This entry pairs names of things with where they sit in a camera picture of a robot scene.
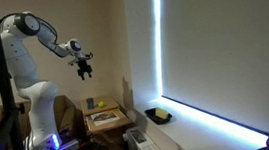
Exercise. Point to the wooden nightstand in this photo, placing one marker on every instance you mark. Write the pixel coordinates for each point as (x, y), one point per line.
(112, 139)

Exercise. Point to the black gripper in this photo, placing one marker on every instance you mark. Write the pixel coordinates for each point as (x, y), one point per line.
(83, 67)

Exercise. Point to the yellow-green ball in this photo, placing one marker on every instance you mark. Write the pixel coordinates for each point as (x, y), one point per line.
(101, 104)

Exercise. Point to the white radiator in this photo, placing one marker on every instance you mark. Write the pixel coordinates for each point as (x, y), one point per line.
(145, 147)

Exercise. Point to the yellow sponge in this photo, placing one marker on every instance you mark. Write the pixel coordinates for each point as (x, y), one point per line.
(161, 113)

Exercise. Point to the blue cup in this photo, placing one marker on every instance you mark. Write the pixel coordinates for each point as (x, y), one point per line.
(90, 103)

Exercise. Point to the magazine on shelf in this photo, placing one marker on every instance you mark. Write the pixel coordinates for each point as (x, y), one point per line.
(104, 117)

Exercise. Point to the grey roller blind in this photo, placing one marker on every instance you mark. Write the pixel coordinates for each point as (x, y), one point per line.
(215, 57)

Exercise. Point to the pull-out wooden nightstand shelf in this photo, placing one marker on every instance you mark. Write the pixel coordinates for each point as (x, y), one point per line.
(123, 120)

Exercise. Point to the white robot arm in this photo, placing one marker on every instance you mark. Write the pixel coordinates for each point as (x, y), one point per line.
(13, 29)

